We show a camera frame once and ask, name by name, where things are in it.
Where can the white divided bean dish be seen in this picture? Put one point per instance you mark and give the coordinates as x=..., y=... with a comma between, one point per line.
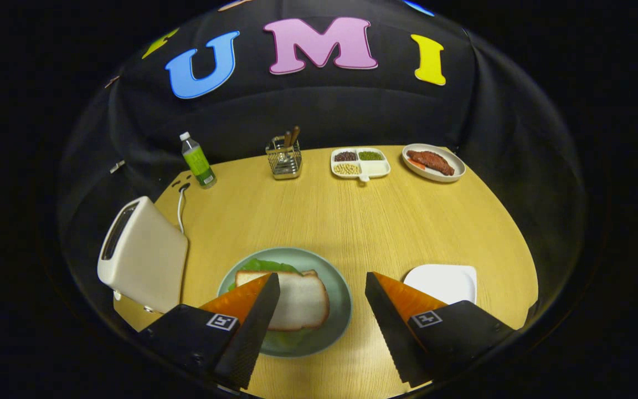
x=374, y=166

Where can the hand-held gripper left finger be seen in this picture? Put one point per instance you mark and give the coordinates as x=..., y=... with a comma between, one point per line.
x=252, y=343

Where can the red steak piece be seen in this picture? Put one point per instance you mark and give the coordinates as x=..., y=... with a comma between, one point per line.
x=432, y=160

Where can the white backdrop clip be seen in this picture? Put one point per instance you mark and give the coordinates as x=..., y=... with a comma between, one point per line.
x=117, y=166

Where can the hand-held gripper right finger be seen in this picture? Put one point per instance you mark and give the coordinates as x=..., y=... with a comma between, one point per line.
x=391, y=338

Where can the orange carrot slice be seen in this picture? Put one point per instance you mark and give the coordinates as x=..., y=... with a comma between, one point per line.
x=416, y=164

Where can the green label water bottle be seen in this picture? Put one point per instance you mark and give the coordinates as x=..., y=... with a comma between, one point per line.
x=197, y=163

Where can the black backdrop cloth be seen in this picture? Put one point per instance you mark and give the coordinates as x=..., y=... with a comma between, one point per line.
x=352, y=105

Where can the white toaster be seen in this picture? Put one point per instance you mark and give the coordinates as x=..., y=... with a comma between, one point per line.
x=153, y=260

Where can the light green plate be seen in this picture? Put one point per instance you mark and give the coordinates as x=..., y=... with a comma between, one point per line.
x=335, y=288

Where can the green lettuce leaf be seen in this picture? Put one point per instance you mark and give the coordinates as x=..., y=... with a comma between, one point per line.
x=266, y=266

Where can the white square plate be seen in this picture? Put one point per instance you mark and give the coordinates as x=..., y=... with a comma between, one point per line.
x=446, y=282

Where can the toasted bread slice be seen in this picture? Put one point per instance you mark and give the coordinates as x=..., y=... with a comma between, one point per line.
x=302, y=305

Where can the red backdrop clip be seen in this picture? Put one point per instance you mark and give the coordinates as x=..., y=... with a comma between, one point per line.
x=111, y=82

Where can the white round plate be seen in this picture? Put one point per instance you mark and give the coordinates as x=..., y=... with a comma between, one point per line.
x=459, y=166

